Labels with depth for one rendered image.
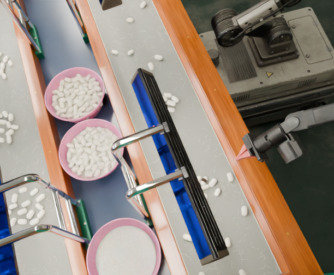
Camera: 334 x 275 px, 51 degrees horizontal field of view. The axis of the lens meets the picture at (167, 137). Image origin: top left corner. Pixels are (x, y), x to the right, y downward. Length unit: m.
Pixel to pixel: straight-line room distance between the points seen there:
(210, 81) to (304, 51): 0.68
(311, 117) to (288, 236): 0.44
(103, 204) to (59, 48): 0.84
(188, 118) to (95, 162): 0.42
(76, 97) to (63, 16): 0.55
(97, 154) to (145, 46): 0.55
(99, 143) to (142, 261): 0.50
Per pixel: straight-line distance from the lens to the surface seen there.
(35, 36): 1.91
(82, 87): 1.61
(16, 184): 1.08
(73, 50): 1.83
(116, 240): 1.35
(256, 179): 1.34
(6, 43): 1.92
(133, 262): 1.33
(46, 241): 1.42
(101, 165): 1.42
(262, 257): 1.31
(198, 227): 0.94
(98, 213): 1.44
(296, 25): 2.11
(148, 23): 1.75
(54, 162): 1.47
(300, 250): 1.32
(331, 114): 1.12
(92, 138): 1.49
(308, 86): 2.03
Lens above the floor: 2.03
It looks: 66 degrees down
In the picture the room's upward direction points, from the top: 14 degrees counter-clockwise
